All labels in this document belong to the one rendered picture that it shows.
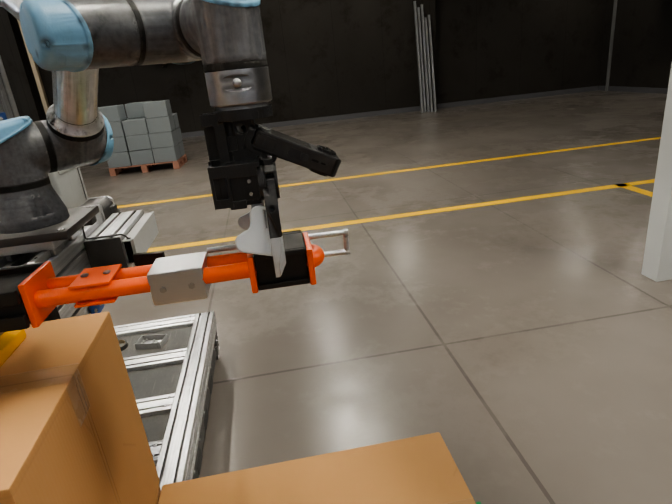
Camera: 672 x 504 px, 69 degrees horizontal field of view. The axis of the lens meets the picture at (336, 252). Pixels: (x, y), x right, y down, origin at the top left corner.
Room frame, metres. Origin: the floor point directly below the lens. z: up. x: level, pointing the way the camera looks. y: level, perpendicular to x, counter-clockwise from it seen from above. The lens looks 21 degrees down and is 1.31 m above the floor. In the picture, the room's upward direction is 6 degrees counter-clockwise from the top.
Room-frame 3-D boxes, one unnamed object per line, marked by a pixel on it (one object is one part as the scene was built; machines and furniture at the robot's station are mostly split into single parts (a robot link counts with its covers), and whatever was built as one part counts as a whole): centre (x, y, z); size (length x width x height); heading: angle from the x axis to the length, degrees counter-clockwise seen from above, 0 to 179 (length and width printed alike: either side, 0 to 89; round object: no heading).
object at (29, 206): (1.10, 0.69, 1.09); 0.15 x 0.15 x 0.10
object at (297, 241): (0.61, 0.08, 1.07); 0.08 x 0.07 x 0.05; 96
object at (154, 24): (0.68, 0.18, 1.37); 0.11 x 0.11 x 0.08; 41
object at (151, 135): (8.16, 2.93, 0.52); 1.09 x 0.71 x 1.05; 94
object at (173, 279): (0.60, 0.21, 1.07); 0.07 x 0.07 x 0.04; 6
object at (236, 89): (0.62, 0.10, 1.30); 0.08 x 0.08 x 0.05
